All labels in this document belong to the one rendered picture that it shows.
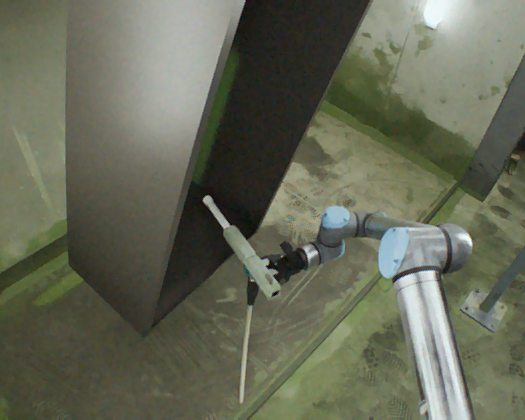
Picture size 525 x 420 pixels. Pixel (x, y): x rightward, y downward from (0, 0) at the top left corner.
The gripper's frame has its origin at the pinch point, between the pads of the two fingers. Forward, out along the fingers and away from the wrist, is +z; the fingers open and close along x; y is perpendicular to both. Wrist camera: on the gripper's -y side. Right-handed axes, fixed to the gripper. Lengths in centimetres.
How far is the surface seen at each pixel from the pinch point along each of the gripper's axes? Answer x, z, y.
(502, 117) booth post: 31, -180, -8
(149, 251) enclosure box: -8, 38, -37
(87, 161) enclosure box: 9, 47, -53
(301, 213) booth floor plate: 55, -69, 46
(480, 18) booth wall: 62, -168, -54
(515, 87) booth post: 32, -179, -27
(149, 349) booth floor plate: 16, 32, 50
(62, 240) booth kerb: 77, 48, 39
